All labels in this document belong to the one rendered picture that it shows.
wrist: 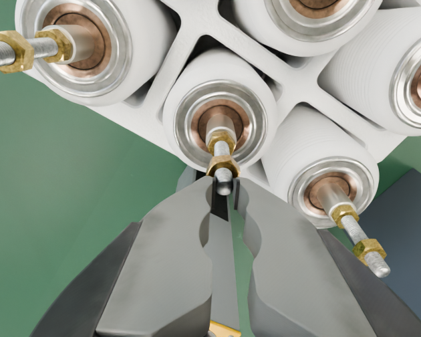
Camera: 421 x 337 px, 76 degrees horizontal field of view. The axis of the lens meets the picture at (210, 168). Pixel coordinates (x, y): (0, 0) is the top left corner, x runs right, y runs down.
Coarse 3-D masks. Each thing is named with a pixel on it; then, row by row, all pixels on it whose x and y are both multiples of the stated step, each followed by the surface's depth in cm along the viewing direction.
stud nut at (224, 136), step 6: (216, 132) 18; (222, 132) 18; (228, 132) 18; (210, 138) 18; (216, 138) 18; (222, 138) 18; (228, 138) 18; (210, 144) 18; (228, 144) 18; (234, 144) 18; (210, 150) 18
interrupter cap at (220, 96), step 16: (208, 80) 20; (224, 80) 20; (192, 96) 20; (208, 96) 20; (224, 96) 20; (240, 96) 20; (256, 96) 20; (176, 112) 21; (192, 112) 21; (208, 112) 21; (224, 112) 21; (240, 112) 21; (256, 112) 21; (176, 128) 21; (192, 128) 22; (240, 128) 22; (256, 128) 22; (192, 144) 22; (240, 144) 22; (256, 144) 22; (192, 160) 23; (208, 160) 23; (240, 160) 23
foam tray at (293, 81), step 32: (160, 0) 24; (192, 0) 24; (224, 0) 33; (384, 0) 27; (416, 0) 24; (192, 32) 25; (224, 32) 25; (256, 64) 26; (288, 64) 29; (320, 64) 26; (160, 96) 28; (288, 96) 28; (320, 96) 28; (128, 128) 29; (160, 128) 29; (352, 128) 29; (384, 128) 29
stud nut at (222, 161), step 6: (216, 156) 15; (222, 156) 15; (228, 156) 15; (210, 162) 15; (216, 162) 15; (222, 162) 14; (228, 162) 14; (234, 162) 15; (210, 168) 15; (216, 168) 15; (228, 168) 15; (234, 168) 15; (210, 174) 15; (234, 174) 15; (240, 174) 15
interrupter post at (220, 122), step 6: (222, 114) 21; (210, 120) 21; (216, 120) 20; (222, 120) 20; (228, 120) 20; (210, 126) 20; (216, 126) 19; (222, 126) 19; (228, 126) 19; (210, 132) 19; (234, 132) 19; (234, 138) 19
